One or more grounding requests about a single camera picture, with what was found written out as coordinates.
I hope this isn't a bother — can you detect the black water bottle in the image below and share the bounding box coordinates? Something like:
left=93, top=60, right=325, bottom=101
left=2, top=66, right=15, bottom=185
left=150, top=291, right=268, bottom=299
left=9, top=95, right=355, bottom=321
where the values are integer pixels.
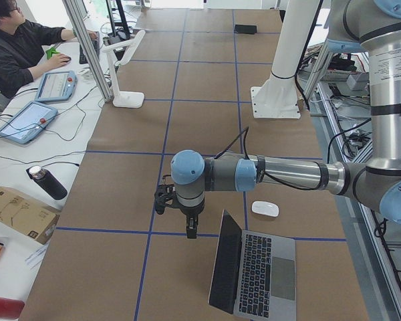
left=26, top=165, right=68, bottom=200

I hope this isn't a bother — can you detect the black keyboard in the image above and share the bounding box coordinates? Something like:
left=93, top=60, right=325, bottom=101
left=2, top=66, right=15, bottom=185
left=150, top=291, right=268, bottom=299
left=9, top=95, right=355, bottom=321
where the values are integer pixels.
left=78, top=30, right=101, bottom=65

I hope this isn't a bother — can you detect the white wireless mouse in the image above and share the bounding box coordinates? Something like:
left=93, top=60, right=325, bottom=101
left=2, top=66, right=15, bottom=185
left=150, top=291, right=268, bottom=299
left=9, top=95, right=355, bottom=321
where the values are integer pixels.
left=251, top=201, right=279, bottom=217

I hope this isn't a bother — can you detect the blue teach pendant far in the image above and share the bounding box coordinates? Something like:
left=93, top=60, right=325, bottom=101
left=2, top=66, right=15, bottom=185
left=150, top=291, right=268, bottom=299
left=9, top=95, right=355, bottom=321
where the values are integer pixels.
left=35, top=70, right=77, bottom=103

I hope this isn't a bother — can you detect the black mouse pad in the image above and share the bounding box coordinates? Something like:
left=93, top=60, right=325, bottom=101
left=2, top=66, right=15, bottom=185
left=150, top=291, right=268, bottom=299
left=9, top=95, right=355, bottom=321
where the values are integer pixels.
left=234, top=24, right=257, bottom=35

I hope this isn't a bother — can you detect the grey laptop computer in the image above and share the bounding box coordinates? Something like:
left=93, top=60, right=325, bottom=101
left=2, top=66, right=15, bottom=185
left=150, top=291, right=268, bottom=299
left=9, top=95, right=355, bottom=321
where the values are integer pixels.
left=209, top=211, right=297, bottom=320

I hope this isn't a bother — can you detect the red object on desk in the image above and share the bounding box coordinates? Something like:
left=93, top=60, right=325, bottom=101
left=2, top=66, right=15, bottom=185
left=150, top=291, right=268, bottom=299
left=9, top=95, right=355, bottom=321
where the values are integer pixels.
left=0, top=297, right=25, bottom=320

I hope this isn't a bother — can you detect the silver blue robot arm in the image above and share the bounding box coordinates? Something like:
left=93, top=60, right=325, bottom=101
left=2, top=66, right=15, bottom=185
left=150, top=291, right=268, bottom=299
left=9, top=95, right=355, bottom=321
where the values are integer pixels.
left=155, top=1, right=401, bottom=238

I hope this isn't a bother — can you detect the person in black shirt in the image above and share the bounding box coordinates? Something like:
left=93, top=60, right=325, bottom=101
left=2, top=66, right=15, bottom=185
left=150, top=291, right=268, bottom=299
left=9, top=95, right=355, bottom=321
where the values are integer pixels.
left=0, top=0, right=100, bottom=100

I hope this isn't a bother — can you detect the blue teach pendant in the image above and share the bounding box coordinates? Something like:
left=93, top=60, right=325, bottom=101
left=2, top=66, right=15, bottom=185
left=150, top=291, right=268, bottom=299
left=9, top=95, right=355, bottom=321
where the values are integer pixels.
left=35, top=70, right=77, bottom=103
left=0, top=101, right=58, bottom=144

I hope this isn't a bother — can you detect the green plastic object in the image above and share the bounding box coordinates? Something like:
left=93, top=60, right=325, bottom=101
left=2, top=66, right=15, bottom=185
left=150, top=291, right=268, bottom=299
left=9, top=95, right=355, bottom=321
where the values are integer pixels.
left=45, top=47, right=59, bottom=60

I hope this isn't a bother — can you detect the blue teach pendant near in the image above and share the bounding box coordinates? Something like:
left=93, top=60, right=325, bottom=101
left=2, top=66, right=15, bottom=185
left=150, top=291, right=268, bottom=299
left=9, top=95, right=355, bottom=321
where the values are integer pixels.
left=0, top=101, right=58, bottom=144

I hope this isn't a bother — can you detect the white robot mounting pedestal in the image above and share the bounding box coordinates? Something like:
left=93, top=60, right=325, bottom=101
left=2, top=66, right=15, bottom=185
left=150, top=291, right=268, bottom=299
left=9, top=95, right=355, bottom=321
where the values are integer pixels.
left=251, top=0, right=322, bottom=119

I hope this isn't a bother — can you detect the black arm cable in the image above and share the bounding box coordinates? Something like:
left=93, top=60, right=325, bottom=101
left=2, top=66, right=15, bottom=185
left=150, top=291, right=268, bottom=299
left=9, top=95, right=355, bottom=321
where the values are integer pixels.
left=214, top=126, right=321, bottom=191

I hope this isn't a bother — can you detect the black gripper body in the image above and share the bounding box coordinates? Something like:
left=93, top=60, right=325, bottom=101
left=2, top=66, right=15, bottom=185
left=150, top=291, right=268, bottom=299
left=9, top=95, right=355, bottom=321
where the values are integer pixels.
left=180, top=202, right=205, bottom=221

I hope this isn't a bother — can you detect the brown cardboard box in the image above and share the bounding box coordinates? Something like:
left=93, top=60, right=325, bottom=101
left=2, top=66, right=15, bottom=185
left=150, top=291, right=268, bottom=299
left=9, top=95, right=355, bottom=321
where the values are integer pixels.
left=0, top=187, right=60, bottom=245

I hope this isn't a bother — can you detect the aluminium frame post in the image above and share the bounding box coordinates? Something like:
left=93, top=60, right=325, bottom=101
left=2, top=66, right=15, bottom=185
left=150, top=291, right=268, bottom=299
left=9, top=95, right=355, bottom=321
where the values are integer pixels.
left=62, top=0, right=112, bottom=102

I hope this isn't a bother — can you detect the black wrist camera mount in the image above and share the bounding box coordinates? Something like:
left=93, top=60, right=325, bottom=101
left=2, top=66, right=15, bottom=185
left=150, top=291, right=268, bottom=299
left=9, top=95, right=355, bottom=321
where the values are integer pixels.
left=154, top=174, right=178, bottom=215

